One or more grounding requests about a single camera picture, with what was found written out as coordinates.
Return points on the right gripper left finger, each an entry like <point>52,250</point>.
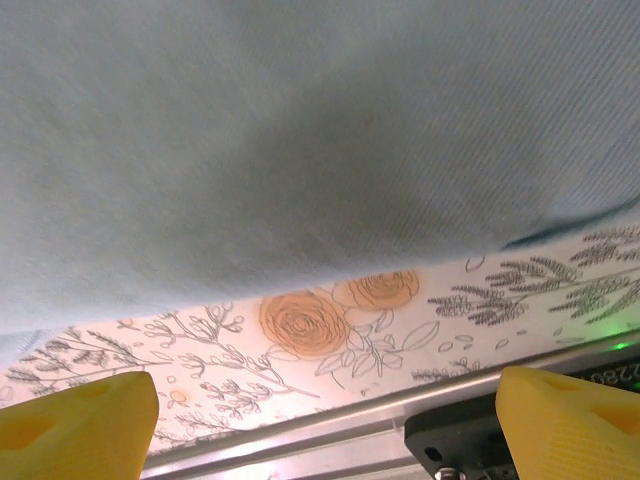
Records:
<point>75,430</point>

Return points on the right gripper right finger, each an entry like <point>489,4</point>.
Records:
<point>565,430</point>

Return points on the light blue trousers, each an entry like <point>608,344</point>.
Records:
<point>250,150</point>

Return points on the floral patterned table cover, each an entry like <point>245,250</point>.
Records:
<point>400,320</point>

